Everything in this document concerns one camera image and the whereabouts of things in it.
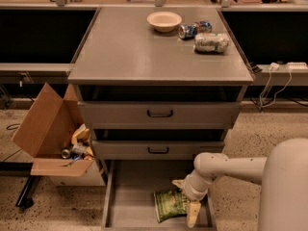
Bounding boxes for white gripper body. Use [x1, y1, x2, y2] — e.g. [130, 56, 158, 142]
[182, 171, 211, 201]

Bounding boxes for green jalapeno chip bag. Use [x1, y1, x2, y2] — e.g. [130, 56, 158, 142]
[154, 189, 188, 222]

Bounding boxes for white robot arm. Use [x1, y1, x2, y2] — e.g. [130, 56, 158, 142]
[172, 139, 308, 231]

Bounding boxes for grey open bottom drawer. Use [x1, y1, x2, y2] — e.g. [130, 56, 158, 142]
[101, 160, 217, 231]

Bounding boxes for grey middle drawer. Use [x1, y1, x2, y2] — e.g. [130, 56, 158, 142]
[92, 141, 224, 160]

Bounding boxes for grey drawer cabinet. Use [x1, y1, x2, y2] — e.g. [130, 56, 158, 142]
[67, 6, 255, 178]

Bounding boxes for grey top drawer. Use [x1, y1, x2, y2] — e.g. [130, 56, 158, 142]
[78, 101, 240, 129]

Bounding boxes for silver can in box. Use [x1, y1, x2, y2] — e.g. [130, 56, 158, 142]
[62, 148, 72, 159]

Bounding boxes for open cardboard box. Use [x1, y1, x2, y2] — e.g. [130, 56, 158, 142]
[13, 83, 92, 177]

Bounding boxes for crushed white green can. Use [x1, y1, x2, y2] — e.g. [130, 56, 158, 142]
[193, 33, 229, 53]

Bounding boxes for blue soda can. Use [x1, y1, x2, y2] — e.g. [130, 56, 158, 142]
[178, 20, 212, 39]

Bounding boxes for black table leg base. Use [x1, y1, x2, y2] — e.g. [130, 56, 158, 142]
[0, 162, 40, 210]

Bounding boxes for white power strip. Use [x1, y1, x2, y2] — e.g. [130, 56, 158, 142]
[287, 62, 307, 70]

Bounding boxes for white bowl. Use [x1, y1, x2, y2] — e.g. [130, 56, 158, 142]
[147, 12, 182, 33]

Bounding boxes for black middle drawer handle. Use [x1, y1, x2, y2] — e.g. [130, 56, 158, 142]
[147, 147, 169, 155]

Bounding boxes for black drawer handle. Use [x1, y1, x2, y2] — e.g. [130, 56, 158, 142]
[147, 147, 169, 155]
[146, 110, 173, 118]

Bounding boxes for black top drawer handle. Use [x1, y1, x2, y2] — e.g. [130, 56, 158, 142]
[146, 110, 173, 118]

